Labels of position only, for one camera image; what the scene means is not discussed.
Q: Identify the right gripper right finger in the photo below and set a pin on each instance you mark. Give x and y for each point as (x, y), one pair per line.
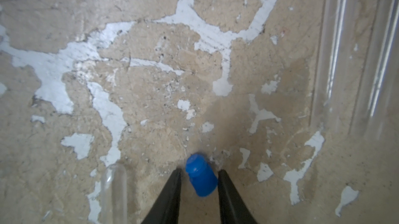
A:
(232, 207)

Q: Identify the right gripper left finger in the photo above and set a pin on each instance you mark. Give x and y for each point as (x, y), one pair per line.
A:
(166, 208)

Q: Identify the blue stopper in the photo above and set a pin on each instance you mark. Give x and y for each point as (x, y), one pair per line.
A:
(201, 175)

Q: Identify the clear test tube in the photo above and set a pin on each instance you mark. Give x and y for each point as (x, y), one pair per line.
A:
(380, 71)
(113, 195)
(332, 65)

